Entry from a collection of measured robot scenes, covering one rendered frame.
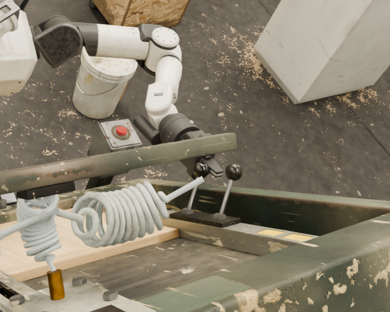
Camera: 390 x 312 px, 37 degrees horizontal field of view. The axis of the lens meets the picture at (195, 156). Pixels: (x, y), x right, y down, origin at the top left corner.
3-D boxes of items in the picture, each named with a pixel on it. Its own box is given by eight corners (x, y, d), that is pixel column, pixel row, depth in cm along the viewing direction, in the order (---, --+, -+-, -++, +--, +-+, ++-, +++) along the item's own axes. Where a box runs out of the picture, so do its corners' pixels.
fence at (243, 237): (93, 209, 180) (91, 197, 179) (324, 258, 102) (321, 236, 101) (78, 213, 177) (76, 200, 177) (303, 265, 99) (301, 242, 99)
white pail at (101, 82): (107, 80, 349) (129, 20, 316) (130, 117, 337) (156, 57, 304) (59, 88, 330) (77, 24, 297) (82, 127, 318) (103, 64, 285)
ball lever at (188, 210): (187, 219, 134) (205, 164, 136) (197, 221, 130) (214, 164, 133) (174, 214, 131) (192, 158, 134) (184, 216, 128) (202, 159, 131)
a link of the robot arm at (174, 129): (228, 134, 136) (200, 109, 144) (194, 140, 131) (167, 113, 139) (215, 177, 143) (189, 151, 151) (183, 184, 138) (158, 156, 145)
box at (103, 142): (115, 149, 216) (129, 117, 204) (128, 174, 211) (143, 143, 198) (85, 154, 209) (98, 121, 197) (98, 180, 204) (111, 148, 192)
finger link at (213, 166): (213, 176, 132) (199, 160, 136) (225, 173, 134) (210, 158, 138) (215, 169, 131) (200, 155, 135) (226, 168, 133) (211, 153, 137)
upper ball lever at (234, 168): (219, 225, 124) (237, 166, 126) (230, 227, 121) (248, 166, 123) (205, 220, 122) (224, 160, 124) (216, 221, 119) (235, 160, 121)
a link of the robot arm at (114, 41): (163, 53, 177) (90, 47, 169) (174, 18, 168) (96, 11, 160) (170, 79, 170) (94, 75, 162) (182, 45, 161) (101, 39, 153)
